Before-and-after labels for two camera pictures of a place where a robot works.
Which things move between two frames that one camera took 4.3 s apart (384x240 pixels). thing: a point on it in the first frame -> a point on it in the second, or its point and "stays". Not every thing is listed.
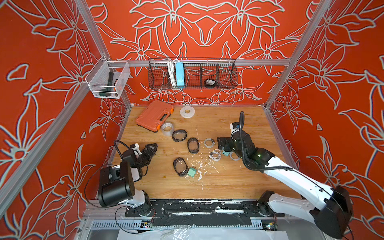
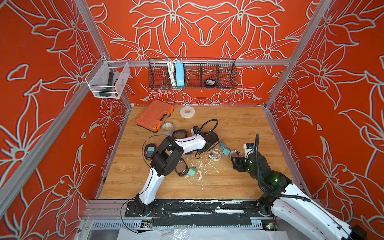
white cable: (215, 151) stays
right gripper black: (227, 141) -> (242, 161)
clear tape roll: (167, 129) stays
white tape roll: (187, 112) stays
